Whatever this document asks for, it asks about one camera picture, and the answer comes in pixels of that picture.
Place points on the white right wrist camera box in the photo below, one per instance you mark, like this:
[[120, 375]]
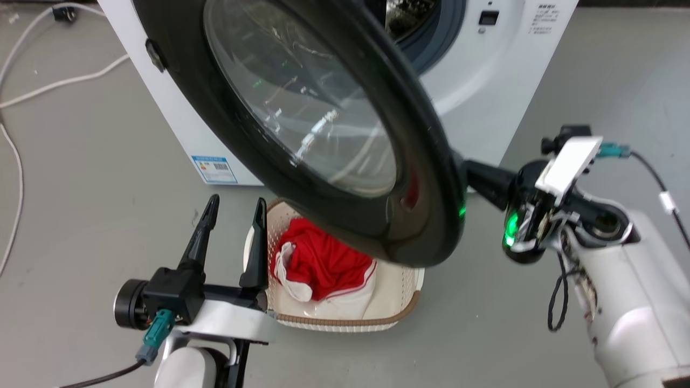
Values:
[[566, 164]]

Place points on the black floor plug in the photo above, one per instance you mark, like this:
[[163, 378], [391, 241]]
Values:
[[64, 13]]

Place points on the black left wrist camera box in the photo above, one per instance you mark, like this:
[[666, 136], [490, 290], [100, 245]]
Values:
[[175, 291]]

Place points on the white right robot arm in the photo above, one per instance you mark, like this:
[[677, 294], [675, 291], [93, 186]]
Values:
[[636, 302]]

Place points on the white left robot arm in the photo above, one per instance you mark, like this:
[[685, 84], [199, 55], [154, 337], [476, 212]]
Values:
[[188, 366]]

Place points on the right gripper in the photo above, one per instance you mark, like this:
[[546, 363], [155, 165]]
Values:
[[525, 215]]

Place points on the red and white garment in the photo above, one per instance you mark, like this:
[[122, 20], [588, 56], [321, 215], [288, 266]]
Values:
[[323, 264]]

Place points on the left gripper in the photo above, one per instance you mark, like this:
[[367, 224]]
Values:
[[226, 318]]

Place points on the grey washer drum gasket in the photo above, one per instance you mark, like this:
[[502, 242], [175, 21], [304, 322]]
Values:
[[436, 37]]

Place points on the white front-load washing machine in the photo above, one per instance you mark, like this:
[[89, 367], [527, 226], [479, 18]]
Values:
[[485, 97]]

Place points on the blue energy label sticker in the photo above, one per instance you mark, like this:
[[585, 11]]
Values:
[[214, 170]]

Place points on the black round glass washer door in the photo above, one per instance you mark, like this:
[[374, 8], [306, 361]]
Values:
[[420, 161]]

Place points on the cream perforated laundry basket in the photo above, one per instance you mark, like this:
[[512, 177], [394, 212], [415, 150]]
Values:
[[396, 299]]

